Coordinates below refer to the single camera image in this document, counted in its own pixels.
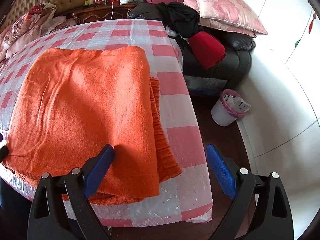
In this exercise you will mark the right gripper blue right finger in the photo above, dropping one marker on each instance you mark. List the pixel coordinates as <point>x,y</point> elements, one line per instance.
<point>223,174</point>

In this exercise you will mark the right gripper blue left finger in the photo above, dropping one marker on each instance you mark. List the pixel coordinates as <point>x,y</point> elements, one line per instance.
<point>95,169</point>

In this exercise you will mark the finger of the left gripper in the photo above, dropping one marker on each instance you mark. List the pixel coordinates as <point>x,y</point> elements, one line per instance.
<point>4,151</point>

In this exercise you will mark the orange pants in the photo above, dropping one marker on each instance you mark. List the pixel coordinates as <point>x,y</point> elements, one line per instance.
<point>74,102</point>

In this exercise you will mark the pink checkered plastic sheet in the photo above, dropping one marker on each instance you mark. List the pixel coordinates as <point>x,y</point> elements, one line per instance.
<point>187,197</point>

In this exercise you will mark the white trash bin pink liner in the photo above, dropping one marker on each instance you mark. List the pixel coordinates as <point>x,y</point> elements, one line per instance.
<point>229,107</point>

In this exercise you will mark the red folded cloth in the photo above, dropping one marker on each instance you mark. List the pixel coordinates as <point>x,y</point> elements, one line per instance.
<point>207,49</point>

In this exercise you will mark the black leather armchair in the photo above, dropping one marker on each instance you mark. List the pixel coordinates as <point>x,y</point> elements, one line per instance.
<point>225,75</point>

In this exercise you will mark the folded floral quilt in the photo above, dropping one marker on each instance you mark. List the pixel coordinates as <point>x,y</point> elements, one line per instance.
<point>25,29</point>

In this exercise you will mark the black garment on chair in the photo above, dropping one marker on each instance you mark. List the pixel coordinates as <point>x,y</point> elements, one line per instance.
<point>180,18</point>

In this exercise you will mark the dark wooden nightstand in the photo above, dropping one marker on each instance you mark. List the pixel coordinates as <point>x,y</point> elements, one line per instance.
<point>102,12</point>

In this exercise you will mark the large pink floral pillow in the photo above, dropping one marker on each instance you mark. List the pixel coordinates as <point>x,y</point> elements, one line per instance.
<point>228,15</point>

